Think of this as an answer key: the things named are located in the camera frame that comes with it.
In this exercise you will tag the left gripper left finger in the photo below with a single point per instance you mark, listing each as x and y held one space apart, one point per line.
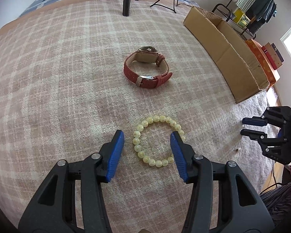
110 155

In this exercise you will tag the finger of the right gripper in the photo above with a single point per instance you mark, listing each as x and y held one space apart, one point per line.
255 135
254 121

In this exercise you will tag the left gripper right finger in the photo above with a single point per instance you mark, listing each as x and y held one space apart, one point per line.
183 156

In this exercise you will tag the red leather wrist watch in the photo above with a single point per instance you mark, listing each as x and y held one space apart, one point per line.
147 68

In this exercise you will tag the orange covered low table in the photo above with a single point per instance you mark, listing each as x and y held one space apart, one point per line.
263 58

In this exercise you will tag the zebra striped clothing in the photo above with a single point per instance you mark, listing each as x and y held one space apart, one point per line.
278 204

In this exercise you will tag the stacked boxes on table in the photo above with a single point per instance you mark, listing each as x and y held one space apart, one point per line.
273 55

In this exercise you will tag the brown cardboard box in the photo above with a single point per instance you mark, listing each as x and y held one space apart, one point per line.
237 63

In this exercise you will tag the pink plaid blanket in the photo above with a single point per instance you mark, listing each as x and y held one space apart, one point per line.
63 94

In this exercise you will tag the yellow box on rack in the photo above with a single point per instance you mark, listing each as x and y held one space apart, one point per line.
240 18

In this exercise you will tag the dark hanging clothes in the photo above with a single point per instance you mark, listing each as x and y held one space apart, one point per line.
260 13

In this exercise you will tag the black clothes rack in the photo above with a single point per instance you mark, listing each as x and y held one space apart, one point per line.
226 10

